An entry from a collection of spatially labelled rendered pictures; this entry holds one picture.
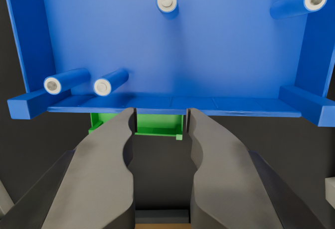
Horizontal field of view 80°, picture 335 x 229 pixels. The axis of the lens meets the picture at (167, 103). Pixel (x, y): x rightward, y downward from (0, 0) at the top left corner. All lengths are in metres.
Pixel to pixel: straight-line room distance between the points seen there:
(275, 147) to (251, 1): 0.62
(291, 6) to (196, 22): 0.09
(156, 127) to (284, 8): 0.57
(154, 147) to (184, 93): 0.52
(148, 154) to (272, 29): 0.62
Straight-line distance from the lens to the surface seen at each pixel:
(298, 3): 0.21
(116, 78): 0.22
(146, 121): 0.71
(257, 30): 0.26
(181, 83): 0.25
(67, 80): 0.23
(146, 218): 0.88
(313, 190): 0.98
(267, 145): 0.80
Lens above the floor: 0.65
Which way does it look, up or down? 72 degrees down
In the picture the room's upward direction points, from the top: 168 degrees counter-clockwise
